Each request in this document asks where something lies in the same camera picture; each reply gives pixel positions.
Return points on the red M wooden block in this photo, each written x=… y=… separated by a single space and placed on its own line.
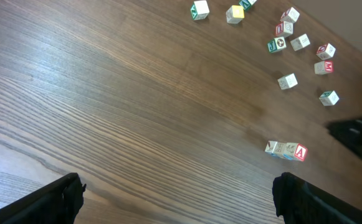
x=324 y=67

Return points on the green edged wooden block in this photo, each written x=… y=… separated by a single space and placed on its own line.
x=300 y=42

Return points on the plain wooden block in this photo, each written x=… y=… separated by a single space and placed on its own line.
x=329 y=98
x=287 y=81
x=290 y=15
x=326 y=51
x=199 y=10

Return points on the yellow top wooden block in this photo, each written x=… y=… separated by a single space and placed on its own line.
x=235 y=14

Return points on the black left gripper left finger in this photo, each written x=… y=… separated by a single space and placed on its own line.
x=56 y=203

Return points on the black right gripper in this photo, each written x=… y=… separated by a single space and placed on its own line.
x=349 y=133

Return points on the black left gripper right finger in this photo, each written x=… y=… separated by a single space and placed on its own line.
x=300 y=202

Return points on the plain wooden block upper right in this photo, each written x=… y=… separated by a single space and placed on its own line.
x=326 y=51

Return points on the plain wooden block top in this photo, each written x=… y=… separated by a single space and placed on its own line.
x=290 y=15

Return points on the plain wooden block far left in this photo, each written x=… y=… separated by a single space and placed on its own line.
x=199 y=10

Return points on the red A wooden block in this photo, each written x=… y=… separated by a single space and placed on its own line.
x=295 y=151

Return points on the green side wooden block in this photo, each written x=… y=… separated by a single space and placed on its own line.
x=247 y=4

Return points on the green ball picture block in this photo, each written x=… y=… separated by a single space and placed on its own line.
x=277 y=44

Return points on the blue bottom tower block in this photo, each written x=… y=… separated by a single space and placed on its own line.
x=270 y=148

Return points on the plain wooden block centre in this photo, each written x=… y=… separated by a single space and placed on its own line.
x=287 y=81

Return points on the blue letter wooden block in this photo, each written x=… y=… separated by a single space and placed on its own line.
x=279 y=150

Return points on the red side wooden block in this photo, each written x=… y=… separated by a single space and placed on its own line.
x=284 y=29

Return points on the plain wooden block far right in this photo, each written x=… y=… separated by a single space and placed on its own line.
x=329 y=98

